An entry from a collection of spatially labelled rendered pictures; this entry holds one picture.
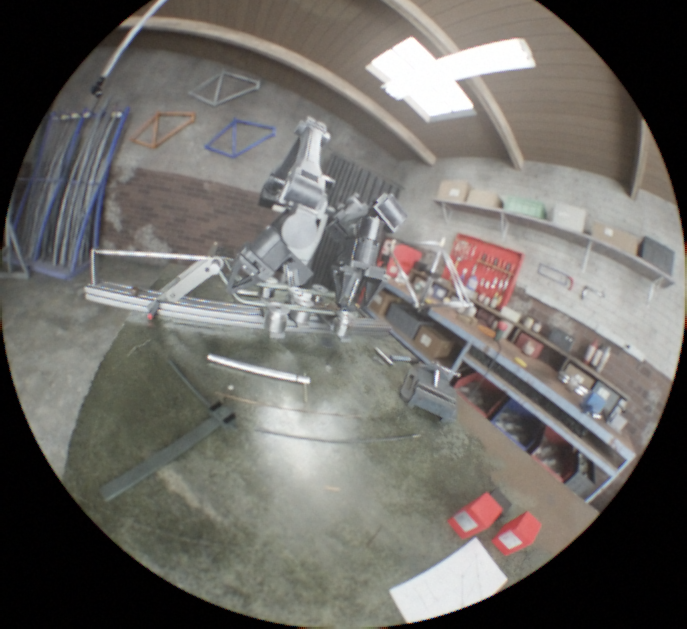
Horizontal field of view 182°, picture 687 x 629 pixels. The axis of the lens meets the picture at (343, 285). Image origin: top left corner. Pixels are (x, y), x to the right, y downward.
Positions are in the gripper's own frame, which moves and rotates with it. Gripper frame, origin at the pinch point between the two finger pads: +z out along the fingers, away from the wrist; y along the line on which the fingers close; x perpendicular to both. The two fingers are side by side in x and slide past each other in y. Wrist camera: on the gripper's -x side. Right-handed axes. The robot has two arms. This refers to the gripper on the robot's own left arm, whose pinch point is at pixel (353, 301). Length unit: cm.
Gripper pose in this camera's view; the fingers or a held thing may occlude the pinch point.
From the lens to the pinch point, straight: 51.2
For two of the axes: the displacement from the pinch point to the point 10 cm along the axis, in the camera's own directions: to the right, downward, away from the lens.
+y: -8.3, -1.6, -5.3
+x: 5.0, 2.1, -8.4
